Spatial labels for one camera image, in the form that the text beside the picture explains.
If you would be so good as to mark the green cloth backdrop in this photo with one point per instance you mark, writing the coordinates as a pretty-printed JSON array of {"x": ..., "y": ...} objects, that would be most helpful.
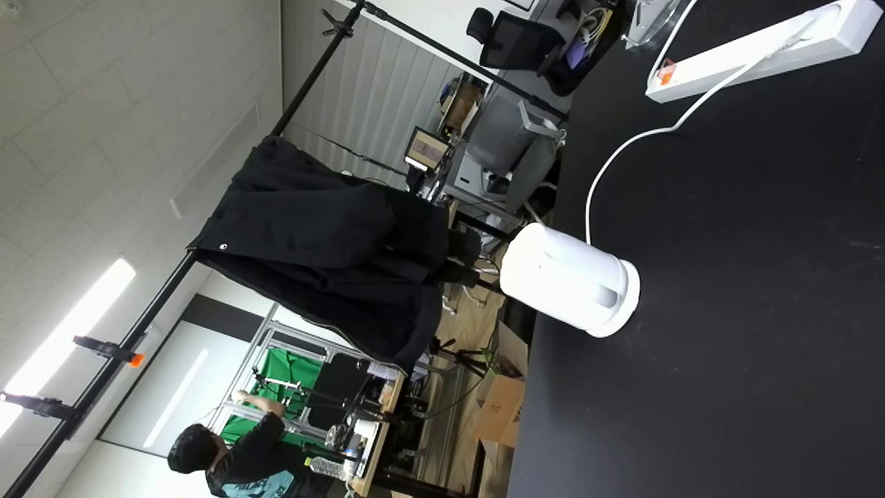
[{"x": 286, "y": 377}]

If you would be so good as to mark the brown cardboard box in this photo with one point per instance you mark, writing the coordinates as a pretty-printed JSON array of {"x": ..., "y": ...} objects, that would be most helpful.
[{"x": 498, "y": 410}]

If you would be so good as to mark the black office chair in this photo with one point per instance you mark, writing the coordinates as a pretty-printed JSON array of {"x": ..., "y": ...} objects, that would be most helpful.
[{"x": 522, "y": 39}]

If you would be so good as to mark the white electric kettle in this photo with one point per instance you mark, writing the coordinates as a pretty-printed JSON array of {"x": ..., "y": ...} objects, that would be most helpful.
[{"x": 577, "y": 280}]

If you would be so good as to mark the black hanging cloth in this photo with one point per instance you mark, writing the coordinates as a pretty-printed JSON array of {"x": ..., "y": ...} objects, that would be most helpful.
[{"x": 332, "y": 251}]

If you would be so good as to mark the long ceiling light strip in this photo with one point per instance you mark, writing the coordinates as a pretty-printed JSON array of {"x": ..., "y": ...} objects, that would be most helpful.
[{"x": 69, "y": 332}]

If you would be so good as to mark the black metal stand frame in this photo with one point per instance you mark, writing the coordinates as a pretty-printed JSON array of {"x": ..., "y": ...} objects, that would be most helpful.
[{"x": 230, "y": 194}]

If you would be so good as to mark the person with black hair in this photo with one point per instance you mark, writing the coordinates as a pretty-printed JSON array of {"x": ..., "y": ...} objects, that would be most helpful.
[{"x": 235, "y": 458}]

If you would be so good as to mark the white power strip adapter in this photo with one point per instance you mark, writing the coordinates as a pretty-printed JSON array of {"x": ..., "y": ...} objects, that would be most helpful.
[{"x": 765, "y": 50}]

